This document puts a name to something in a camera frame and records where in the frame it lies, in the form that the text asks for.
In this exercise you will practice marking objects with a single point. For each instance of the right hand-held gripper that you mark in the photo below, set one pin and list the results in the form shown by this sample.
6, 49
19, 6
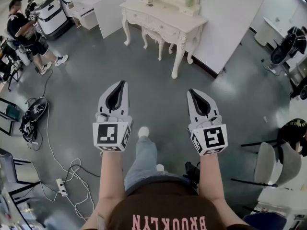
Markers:
213, 138

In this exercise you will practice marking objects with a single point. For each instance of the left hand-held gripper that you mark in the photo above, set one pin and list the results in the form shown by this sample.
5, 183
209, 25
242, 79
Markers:
105, 133

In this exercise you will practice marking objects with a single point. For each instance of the cream ornate dressing table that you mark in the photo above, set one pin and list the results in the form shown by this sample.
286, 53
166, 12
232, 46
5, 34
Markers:
168, 20

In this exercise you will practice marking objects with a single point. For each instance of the person's right forearm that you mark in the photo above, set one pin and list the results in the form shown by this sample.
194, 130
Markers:
213, 181

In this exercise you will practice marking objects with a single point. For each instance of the person's left forearm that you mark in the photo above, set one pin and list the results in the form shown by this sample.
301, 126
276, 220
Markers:
110, 176

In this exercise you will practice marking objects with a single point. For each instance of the person's white shoe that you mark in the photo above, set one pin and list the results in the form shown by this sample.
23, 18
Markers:
144, 131
160, 167

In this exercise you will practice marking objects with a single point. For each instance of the person's blue jeans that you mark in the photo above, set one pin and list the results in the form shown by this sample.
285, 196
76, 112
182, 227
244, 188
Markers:
146, 157

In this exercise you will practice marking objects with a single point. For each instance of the black waist pack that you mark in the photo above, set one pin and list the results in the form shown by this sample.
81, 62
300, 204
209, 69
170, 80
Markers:
190, 171

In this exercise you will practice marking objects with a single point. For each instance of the black backpack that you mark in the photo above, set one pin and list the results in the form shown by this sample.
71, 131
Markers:
36, 109

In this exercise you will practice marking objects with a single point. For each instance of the grey chair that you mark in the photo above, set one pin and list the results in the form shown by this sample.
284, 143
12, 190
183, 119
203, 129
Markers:
291, 164
263, 162

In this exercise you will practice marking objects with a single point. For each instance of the cream carved stool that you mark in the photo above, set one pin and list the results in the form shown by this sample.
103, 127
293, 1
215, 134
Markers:
153, 33

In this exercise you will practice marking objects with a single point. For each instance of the white cabinet with black strip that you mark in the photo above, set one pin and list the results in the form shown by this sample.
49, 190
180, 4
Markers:
88, 20

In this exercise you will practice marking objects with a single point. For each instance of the tall white shelving unit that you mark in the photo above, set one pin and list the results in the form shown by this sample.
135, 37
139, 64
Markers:
110, 15

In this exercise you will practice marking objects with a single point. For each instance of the person's brown t-shirt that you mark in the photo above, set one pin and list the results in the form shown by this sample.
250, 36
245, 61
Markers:
168, 205

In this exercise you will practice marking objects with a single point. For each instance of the pale green vase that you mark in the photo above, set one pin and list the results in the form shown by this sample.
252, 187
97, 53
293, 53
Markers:
189, 2

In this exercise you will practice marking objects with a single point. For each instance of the blue chair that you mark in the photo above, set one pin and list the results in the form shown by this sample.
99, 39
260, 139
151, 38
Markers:
263, 221

